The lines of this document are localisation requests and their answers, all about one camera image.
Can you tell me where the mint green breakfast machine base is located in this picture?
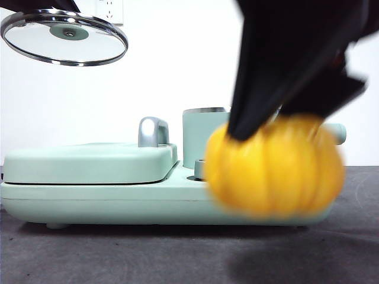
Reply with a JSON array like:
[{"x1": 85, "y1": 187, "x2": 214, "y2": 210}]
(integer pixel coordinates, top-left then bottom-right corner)
[{"x1": 0, "y1": 161, "x2": 335, "y2": 230}]

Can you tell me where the yellow toy pumpkin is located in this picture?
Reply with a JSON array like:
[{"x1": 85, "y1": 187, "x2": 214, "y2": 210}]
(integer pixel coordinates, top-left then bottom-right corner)
[{"x1": 204, "y1": 114, "x2": 346, "y2": 218}]

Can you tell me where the glass lid with green knob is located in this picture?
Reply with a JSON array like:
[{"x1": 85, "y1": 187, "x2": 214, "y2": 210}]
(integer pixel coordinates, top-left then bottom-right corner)
[{"x1": 1, "y1": 8, "x2": 129, "y2": 67}]

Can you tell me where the silver control knob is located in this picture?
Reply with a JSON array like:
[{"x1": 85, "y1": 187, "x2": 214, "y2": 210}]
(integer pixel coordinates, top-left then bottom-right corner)
[{"x1": 194, "y1": 159, "x2": 208, "y2": 180}]

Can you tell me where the white wall socket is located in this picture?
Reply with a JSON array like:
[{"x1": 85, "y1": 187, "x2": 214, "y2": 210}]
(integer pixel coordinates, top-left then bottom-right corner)
[{"x1": 96, "y1": 0, "x2": 124, "y2": 26}]

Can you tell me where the mint green pot with handle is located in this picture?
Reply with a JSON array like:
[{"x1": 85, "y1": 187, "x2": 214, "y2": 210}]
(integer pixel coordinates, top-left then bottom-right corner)
[{"x1": 182, "y1": 106, "x2": 346, "y2": 169}]

